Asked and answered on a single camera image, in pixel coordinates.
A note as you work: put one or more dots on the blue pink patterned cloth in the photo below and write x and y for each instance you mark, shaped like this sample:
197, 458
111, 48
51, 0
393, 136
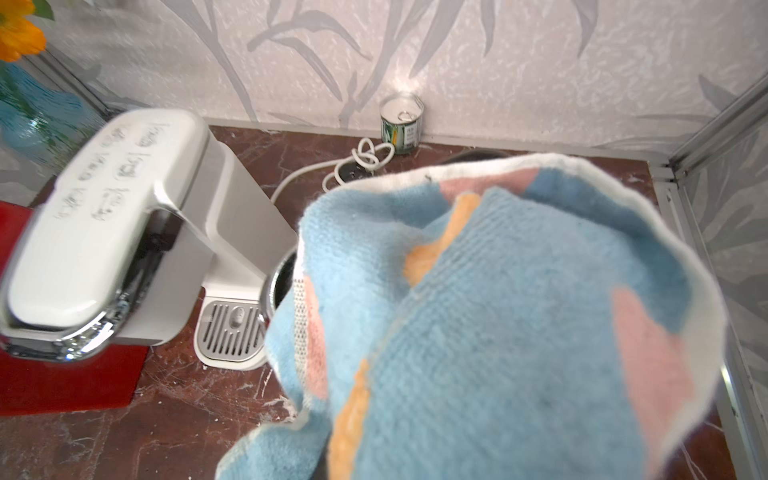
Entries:
520, 318

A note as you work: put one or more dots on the black coffee machine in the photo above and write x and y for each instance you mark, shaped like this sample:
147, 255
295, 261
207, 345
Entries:
276, 287

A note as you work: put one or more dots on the white coffee machine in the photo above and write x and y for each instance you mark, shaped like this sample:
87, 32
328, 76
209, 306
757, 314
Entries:
152, 223

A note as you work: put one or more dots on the red coffee machine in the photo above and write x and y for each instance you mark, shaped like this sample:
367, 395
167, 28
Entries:
104, 380

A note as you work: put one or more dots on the tin can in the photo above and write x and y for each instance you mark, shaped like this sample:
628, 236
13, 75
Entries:
401, 117

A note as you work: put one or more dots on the blue glass vase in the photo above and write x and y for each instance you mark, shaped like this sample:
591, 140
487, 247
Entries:
47, 126

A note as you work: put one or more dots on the orange yellow artificial flowers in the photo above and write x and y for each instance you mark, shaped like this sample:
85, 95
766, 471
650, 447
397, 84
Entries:
19, 36

